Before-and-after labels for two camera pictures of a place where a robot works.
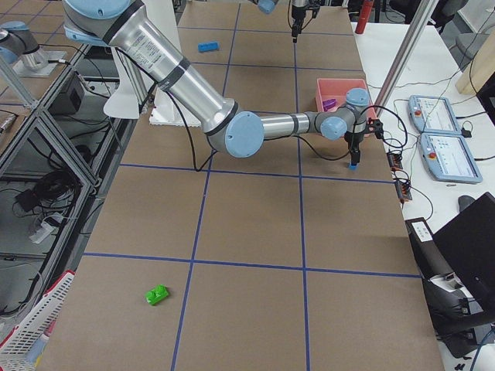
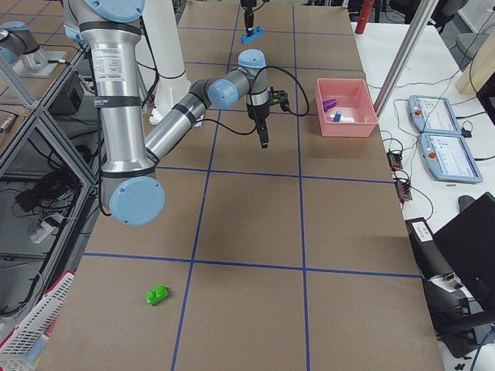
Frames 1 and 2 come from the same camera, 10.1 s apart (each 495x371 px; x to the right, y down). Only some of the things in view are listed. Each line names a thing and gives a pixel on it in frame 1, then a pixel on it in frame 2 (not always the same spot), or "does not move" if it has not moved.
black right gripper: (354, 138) -> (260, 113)
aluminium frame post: (421, 18) does not move
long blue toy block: (208, 46) -> (257, 32)
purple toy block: (329, 103) does not move
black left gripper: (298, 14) -> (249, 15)
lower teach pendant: (447, 158) does not move
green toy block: (155, 295) does not move
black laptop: (468, 243) does not move
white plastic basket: (15, 346) does not move
